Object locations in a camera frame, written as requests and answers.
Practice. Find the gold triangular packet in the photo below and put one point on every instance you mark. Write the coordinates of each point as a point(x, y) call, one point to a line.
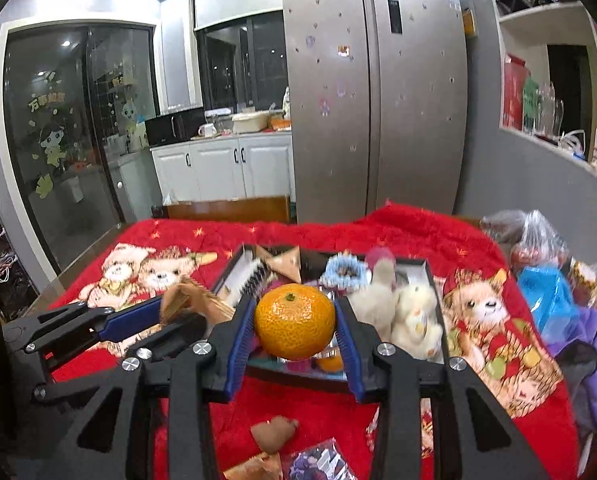
point(256, 467)
point(266, 256)
point(183, 300)
point(288, 266)

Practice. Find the glass sliding door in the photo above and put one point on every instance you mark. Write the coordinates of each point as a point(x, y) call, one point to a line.
point(68, 150)

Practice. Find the white wall shelf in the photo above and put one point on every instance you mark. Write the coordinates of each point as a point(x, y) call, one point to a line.
point(543, 25)

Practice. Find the brown plush heart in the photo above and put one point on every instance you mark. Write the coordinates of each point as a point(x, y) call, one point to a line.
point(273, 432)

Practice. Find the white mug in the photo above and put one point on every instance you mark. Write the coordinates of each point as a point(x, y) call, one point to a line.
point(207, 131)

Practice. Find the white kitchen cabinet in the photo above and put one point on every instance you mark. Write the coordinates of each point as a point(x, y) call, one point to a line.
point(218, 170)

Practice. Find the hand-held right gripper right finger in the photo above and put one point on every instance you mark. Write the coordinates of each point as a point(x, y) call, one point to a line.
point(351, 350)

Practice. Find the glass pitcher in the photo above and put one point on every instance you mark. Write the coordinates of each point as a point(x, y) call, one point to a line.
point(546, 111)

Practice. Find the clear bag with dark trinket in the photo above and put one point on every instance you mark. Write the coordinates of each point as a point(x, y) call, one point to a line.
point(318, 462)

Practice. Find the blue scrunchie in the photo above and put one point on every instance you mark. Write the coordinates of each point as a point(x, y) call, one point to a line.
point(334, 270)

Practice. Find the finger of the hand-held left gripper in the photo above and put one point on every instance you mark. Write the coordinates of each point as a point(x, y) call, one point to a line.
point(178, 331)
point(128, 321)

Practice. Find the black and white plush toy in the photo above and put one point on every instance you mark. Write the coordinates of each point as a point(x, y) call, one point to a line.
point(248, 282)

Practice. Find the cream teddy bear plush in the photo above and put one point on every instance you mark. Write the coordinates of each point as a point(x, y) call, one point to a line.
point(408, 315)

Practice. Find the blue plastic bag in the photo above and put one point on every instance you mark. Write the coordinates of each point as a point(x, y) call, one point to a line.
point(548, 297)

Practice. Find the green box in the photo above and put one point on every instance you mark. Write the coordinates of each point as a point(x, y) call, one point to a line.
point(530, 106)

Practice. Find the red printed blanket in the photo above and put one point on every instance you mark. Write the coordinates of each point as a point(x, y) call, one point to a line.
point(303, 410)

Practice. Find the cream plastic basin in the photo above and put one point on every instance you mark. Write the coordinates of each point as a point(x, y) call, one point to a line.
point(251, 122)

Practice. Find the pink plush toy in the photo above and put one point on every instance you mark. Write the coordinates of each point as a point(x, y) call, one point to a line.
point(381, 256)

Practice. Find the printed plastic bag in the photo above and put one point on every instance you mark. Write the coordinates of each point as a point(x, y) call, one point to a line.
point(286, 101)

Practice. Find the black microwave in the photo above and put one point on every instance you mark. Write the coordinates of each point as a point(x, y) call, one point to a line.
point(173, 127)

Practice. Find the silver refrigerator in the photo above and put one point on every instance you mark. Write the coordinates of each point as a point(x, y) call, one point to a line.
point(378, 110)

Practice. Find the red gift box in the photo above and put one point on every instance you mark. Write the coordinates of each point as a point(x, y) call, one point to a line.
point(514, 95)

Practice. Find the orange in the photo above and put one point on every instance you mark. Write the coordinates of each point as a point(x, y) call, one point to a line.
point(294, 322)
point(329, 364)

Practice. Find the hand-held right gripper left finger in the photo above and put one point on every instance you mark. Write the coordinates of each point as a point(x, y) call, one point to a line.
point(243, 345)

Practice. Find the dark rectangular tray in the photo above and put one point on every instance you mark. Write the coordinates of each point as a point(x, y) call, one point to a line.
point(278, 379)

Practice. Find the wooden chair back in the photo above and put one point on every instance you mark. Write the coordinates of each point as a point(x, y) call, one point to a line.
point(228, 208)

